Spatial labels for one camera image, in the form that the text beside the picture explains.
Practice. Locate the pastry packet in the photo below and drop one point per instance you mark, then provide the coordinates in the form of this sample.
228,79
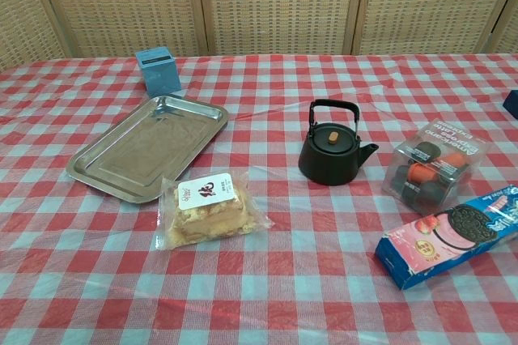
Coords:
210,208

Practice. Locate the rectangular metal tray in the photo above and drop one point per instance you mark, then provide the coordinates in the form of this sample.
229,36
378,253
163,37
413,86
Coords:
137,146

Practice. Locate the red white checkered tablecloth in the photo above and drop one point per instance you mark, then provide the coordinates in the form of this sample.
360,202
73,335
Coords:
259,272

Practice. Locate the light blue cardboard box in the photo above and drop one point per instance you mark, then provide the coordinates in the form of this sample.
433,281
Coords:
158,71

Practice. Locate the woven rattan folding screen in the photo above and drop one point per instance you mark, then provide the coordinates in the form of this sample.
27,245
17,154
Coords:
259,5

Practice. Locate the clear box of coffee capsules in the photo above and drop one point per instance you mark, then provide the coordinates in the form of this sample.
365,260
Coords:
435,169

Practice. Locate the blue Oreo cookie box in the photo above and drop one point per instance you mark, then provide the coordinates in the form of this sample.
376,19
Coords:
441,241

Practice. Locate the dark blue box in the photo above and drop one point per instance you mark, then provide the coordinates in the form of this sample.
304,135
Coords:
512,103

